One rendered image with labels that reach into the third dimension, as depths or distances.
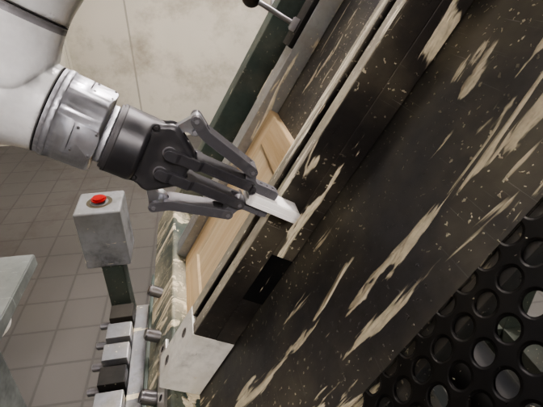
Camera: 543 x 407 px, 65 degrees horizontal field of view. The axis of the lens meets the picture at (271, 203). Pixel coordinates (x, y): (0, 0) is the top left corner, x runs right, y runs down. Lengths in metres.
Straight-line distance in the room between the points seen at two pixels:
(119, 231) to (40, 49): 0.83
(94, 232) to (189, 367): 0.61
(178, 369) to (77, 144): 0.41
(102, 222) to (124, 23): 2.95
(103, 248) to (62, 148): 0.83
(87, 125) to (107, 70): 3.68
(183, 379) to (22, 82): 0.50
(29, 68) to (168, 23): 3.55
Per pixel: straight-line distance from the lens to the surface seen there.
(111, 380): 0.99
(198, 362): 0.72
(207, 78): 4.06
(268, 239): 0.57
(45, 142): 0.45
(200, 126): 0.46
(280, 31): 1.11
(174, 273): 0.98
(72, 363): 2.12
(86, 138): 0.44
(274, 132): 0.81
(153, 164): 0.48
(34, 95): 0.44
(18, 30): 0.44
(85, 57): 4.12
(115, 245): 1.25
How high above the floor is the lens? 1.52
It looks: 31 degrees down
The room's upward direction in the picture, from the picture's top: straight up
